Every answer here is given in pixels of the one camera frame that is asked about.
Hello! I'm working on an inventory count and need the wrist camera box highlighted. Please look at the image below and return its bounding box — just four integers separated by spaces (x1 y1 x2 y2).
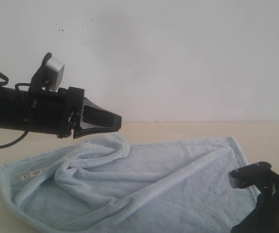
228 161 272 189
42 52 65 92

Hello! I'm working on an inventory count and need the white printed label sticker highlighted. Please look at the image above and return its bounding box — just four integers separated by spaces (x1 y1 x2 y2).
22 168 46 180

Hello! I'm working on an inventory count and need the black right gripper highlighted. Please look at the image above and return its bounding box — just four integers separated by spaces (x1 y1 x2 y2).
231 169 279 233

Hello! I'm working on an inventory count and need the light blue fluffy towel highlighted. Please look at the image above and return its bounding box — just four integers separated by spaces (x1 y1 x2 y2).
0 133 258 233

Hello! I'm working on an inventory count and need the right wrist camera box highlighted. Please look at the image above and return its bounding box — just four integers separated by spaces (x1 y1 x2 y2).
228 161 272 189

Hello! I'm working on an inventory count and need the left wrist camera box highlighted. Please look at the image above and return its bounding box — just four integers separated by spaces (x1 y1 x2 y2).
42 52 65 92

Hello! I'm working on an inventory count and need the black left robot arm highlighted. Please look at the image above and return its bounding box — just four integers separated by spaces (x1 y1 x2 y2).
0 87 122 139

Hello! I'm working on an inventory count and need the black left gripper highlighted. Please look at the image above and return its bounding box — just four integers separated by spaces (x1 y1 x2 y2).
24 87 122 139

